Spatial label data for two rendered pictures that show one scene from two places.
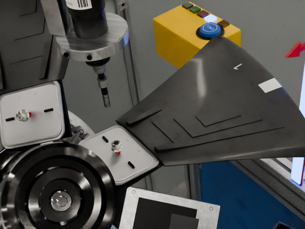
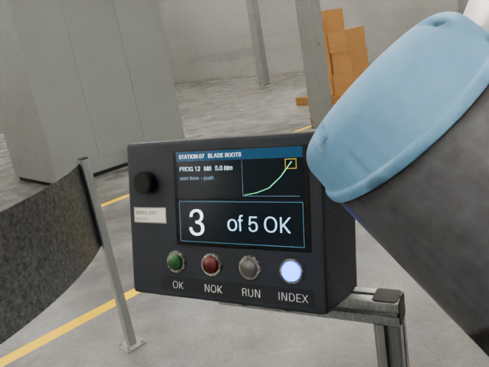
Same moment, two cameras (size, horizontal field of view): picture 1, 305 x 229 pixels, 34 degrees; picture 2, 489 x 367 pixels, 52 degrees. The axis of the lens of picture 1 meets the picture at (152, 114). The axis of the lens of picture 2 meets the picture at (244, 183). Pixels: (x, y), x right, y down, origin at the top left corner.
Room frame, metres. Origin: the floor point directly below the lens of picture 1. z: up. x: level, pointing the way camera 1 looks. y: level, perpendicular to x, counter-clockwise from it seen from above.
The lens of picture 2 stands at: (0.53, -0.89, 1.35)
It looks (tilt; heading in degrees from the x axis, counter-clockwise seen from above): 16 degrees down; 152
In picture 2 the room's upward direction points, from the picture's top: 10 degrees counter-clockwise
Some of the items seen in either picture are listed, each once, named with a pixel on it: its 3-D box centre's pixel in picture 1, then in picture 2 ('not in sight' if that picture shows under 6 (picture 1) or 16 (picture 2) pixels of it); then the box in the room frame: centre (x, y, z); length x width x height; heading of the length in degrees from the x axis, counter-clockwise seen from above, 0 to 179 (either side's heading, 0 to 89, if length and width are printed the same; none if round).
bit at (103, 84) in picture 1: (103, 87); not in sight; (0.42, 0.05, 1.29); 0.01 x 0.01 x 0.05
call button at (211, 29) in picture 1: (210, 30); not in sight; (0.82, -0.13, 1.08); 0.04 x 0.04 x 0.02
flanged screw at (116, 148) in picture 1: (117, 150); not in sight; (0.42, 0.05, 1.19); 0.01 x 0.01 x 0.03
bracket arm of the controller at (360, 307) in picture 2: not in sight; (303, 298); (0.07, -0.59, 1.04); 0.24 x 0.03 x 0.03; 31
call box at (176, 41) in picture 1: (196, 44); not in sight; (0.86, -0.11, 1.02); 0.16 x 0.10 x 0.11; 31
